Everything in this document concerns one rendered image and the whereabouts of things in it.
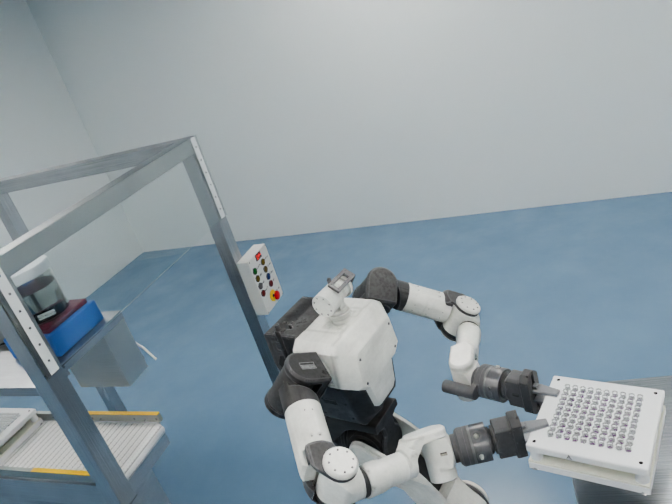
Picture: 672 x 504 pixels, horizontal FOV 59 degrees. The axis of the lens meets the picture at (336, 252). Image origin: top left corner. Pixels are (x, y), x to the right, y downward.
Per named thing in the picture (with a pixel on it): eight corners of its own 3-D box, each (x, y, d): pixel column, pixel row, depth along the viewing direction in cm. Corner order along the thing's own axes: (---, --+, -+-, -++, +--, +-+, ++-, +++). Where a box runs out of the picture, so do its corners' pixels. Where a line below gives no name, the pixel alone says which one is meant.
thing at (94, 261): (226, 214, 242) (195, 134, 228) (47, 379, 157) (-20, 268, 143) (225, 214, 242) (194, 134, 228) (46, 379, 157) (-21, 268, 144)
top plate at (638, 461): (665, 396, 135) (664, 389, 134) (649, 478, 118) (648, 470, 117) (554, 380, 149) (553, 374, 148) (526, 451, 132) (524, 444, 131)
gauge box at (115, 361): (148, 366, 201) (124, 317, 193) (130, 386, 193) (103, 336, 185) (100, 367, 210) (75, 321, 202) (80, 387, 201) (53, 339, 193)
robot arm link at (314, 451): (310, 482, 119) (287, 396, 136) (302, 517, 127) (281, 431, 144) (364, 474, 123) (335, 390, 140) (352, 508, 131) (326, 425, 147)
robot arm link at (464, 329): (469, 371, 171) (472, 333, 188) (486, 346, 166) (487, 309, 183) (436, 356, 172) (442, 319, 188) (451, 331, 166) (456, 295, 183)
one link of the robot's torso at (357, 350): (282, 434, 174) (241, 335, 159) (341, 362, 198) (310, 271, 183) (368, 456, 157) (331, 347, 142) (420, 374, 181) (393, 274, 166)
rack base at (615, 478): (666, 413, 137) (665, 405, 136) (650, 495, 120) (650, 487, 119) (557, 396, 151) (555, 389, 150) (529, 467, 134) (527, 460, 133)
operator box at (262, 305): (283, 293, 267) (265, 243, 257) (268, 314, 253) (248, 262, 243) (272, 294, 269) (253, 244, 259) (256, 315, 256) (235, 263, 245)
